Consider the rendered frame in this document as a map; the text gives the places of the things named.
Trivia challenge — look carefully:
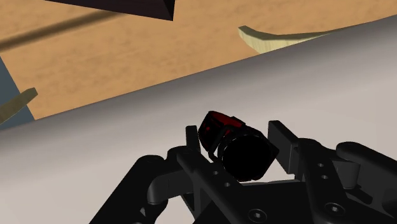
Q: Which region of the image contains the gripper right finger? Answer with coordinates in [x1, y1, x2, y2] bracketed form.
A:
[267, 120, 397, 224]

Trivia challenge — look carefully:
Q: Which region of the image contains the olive wooden bar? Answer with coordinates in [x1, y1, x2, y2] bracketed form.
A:
[0, 87, 39, 125]

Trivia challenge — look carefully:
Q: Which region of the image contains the pale curved wooden piece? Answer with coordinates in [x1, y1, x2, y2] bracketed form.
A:
[237, 25, 351, 54]

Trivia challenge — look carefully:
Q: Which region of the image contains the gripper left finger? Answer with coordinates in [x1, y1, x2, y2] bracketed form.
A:
[89, 125, 268, 224]

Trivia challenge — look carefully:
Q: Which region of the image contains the white table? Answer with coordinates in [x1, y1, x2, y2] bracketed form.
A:
[0, 14, 397, 224]

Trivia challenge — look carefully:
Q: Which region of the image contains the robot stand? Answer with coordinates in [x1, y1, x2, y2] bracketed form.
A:
[45, 0, 176, 22]

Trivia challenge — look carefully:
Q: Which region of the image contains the black and red wristwatch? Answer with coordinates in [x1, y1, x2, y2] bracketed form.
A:
[197, 110, 280, 183]

